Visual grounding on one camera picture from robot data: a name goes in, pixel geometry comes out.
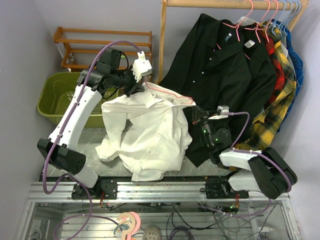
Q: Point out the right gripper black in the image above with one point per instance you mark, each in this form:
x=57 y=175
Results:
x=200 y=115

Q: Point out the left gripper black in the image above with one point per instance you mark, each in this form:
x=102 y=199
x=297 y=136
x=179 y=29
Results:
x=135 y=87

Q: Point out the pink wire hanger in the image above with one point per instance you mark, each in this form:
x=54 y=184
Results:
x=176 y=97

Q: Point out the white shirt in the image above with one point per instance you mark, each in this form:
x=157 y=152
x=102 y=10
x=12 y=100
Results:
x=147 y=131

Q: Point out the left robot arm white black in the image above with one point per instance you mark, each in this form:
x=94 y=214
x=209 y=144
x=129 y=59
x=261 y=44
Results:
x=60 y=148

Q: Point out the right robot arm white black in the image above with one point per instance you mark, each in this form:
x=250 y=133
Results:
x=263 y=171

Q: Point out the black shirt front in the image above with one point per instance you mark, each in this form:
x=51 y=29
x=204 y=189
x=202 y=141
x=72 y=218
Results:
x=210 y=67

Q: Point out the black shirt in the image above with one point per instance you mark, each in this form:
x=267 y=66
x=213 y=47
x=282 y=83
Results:
x=263 y=73
x=210 y=67

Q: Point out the yellow plaid shirt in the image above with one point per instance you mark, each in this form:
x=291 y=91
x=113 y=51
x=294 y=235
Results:
x=266 y=124

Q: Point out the red plaid shirt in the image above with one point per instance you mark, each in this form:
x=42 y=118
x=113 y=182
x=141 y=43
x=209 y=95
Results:
x=280 y=77

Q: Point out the black shirt behind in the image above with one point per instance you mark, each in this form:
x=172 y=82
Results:
x=263 y=73

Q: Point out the pink hanger of black shirt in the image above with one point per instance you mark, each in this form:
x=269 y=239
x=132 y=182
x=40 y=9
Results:
x=237 y=26

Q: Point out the blue shirt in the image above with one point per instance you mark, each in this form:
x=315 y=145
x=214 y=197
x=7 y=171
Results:
x=295 y=60

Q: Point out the blue hanger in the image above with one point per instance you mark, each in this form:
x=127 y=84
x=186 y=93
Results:
x=293 y=14
x=289 y=6
x=280 y=17

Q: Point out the green plastic laundry basket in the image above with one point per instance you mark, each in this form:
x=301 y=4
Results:
x=57 y=93

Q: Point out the wooden shoe rack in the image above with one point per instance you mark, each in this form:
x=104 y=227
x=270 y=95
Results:
x=82 y=45

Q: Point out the peach plastic hangers pile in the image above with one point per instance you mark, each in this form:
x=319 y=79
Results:
x=128 y=224

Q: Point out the grey perforated shoe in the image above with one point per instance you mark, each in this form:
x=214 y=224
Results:
x=152 y=232

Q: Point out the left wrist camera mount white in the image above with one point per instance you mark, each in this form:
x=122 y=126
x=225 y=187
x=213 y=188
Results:
x=141 y=67

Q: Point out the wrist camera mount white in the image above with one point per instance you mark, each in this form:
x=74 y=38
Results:
x=222 y=112
x=141 y=67

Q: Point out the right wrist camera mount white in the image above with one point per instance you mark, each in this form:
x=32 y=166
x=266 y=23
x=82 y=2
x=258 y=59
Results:
x=222 y=112

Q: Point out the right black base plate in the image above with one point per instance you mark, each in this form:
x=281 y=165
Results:
x=222 y=190

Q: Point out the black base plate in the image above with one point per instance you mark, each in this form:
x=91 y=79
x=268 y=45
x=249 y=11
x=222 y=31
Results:
x=105 y=189
x=222 y=190

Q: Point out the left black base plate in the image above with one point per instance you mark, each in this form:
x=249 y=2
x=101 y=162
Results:
x=105 y=189

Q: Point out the aluminium rail base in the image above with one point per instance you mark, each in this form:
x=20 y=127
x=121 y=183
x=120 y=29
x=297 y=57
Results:
x=169 y=190

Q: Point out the wooden clothes rack frame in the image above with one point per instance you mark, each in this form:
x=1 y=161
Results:
x=216 y=4

